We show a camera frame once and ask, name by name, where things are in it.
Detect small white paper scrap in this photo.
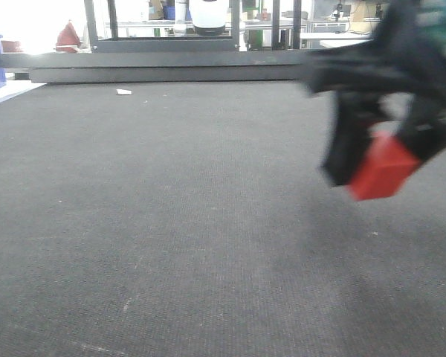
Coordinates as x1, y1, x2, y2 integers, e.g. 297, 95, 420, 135
116, 89, 132, 95

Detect red bag on chair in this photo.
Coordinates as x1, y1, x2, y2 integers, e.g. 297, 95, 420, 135
55, 21, 82, 54

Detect white humanoid robot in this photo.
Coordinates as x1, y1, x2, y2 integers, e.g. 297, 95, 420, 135
173, 0, 229, 36

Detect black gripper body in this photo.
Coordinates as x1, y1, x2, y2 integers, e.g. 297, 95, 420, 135
300, 1, 446, 123

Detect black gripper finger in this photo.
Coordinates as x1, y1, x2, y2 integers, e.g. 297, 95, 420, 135
397, 96, 446, 162
321, 91, 385, 187

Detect black flat frame rails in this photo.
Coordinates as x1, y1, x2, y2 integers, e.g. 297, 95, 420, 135
0, 50, 314, 84

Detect dark grey table mat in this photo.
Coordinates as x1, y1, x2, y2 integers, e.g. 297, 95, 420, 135
0, 83, 446, 356

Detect black metal shelf rack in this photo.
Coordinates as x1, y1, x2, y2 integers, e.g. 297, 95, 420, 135
83, 0, 304, 53

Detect red magnetic block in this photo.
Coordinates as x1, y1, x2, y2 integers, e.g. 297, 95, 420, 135
347, 132, 421, 201

